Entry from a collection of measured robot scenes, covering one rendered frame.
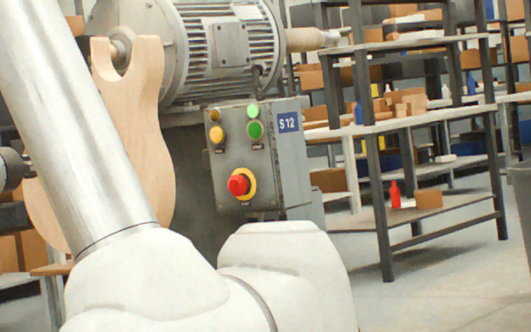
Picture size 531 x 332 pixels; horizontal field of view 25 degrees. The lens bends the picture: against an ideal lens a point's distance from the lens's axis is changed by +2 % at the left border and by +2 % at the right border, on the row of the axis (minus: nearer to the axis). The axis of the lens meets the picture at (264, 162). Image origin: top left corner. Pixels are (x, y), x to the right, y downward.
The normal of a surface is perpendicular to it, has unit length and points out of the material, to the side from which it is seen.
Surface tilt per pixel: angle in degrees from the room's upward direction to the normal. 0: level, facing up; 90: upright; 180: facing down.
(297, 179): 90
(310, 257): 65
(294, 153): 90
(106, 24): 83
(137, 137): 88
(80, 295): 75
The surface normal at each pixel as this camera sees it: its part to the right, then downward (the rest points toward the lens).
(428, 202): -0.11, 0.07
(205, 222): -0.61, 0.12
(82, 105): 0.48, -0.44
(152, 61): 0.79, 0.07
